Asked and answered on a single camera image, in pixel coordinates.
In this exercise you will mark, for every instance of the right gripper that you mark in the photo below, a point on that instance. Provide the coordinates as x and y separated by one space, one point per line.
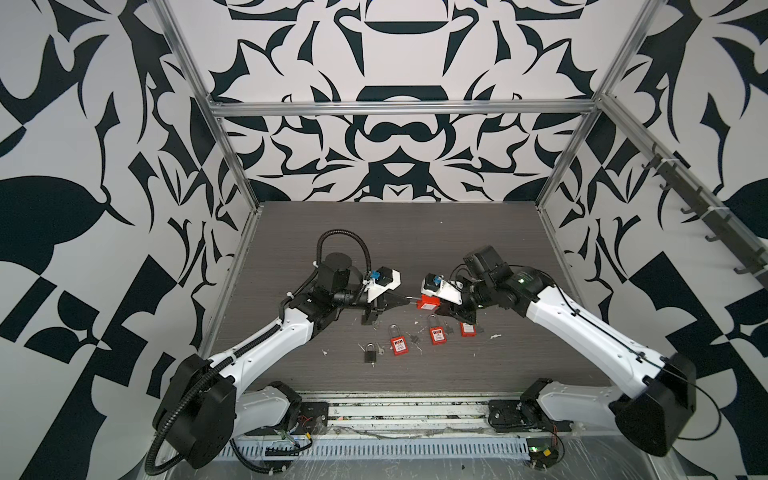
456 310

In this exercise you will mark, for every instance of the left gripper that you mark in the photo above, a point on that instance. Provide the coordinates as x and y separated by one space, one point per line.
383 305

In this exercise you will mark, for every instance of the red padlock long shackle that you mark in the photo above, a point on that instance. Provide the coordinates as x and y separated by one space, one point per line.
468 330

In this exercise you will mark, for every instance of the black padlock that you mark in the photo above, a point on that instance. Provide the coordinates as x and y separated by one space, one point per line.
370 351

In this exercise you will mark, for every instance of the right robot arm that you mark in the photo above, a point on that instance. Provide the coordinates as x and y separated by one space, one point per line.
651 397

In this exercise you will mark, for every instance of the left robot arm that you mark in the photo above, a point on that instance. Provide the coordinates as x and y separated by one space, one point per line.
207 403

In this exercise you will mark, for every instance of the silver key white head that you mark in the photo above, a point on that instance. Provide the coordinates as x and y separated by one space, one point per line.
415 340

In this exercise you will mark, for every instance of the grey hook rack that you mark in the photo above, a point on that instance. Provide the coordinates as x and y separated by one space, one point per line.
701 203

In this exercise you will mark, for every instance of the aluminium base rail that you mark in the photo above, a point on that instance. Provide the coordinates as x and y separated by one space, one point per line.
380 413

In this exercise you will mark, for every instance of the white cable duct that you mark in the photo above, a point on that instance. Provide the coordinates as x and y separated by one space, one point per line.
392 449

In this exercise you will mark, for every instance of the aluminium cage frame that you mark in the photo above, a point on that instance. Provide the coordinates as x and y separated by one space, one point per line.
427 127

